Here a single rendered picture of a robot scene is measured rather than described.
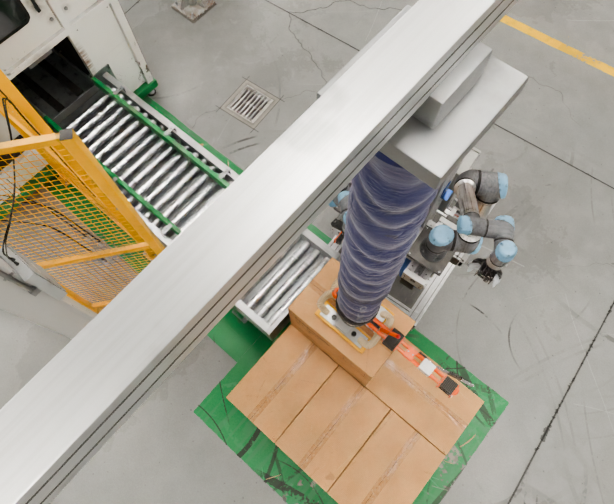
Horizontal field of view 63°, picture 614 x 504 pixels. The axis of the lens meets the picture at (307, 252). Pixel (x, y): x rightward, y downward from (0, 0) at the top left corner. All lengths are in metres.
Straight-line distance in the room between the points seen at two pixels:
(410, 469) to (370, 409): 0.39
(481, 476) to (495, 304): 1.21
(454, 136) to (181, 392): 3.13
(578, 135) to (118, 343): 4.58
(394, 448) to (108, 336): 2.61
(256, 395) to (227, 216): 2.52
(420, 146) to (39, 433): 0.75
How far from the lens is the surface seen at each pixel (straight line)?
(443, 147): 0.99
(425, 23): 0.92
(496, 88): 1.10
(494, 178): 2.45
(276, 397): 3.16
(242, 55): 5.03
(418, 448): 3.19
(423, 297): 3.69
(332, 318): 2.77
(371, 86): 0.82
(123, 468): 3.91
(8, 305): 2.47
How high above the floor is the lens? 3.68
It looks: 69 degrees down
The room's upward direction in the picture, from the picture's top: 3 degrees counter-clockwise
